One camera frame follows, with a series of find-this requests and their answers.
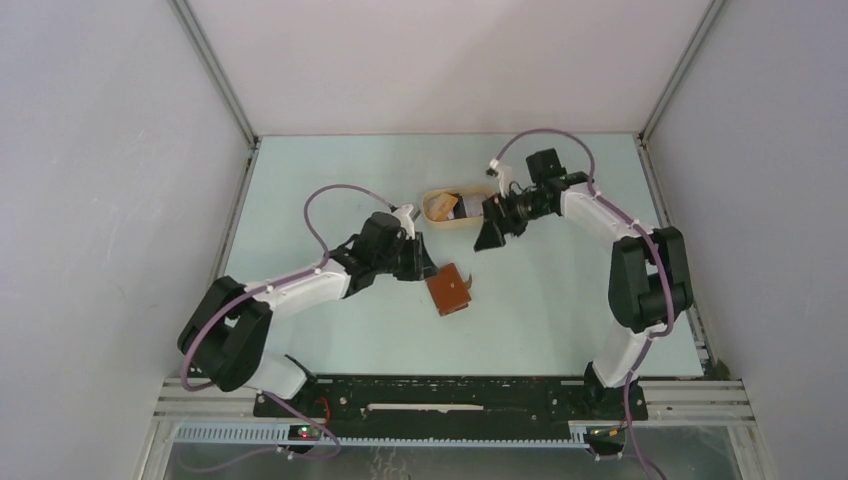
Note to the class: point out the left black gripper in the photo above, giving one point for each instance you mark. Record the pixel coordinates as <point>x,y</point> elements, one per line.
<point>421,265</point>

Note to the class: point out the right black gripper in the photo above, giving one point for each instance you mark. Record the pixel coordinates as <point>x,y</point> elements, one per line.
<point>496,210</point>

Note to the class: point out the brown leather card holder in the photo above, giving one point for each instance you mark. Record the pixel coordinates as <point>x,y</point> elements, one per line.
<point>449,290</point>

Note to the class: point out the beige oval tray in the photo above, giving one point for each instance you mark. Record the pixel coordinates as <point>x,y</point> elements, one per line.
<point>462,190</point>

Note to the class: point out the gold credit card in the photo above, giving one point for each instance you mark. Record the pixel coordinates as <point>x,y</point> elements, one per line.
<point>440,207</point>

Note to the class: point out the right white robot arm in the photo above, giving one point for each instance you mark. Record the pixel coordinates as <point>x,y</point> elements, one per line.
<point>649,283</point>

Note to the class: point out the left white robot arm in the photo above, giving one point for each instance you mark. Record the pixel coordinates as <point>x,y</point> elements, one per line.
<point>226,336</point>

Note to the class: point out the silver card in tray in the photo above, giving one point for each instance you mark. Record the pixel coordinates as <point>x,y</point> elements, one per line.
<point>473,205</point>

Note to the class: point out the black card in tray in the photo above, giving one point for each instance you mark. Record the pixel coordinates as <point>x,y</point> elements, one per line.
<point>458,210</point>

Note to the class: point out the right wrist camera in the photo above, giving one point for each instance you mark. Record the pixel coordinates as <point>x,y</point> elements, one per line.
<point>503,173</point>

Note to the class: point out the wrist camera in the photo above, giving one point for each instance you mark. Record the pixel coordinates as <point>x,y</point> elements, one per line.
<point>503,173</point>
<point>407,215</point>

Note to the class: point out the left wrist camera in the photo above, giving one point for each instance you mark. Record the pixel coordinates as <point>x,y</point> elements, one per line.
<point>407,215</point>

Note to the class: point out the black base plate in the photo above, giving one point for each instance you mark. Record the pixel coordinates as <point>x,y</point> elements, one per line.
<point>454,407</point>

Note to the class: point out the grey cable duct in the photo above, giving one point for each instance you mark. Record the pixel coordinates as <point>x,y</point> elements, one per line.
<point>290,435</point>

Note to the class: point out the aluminium frame rail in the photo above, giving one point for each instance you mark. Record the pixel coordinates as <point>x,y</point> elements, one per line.
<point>669,403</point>

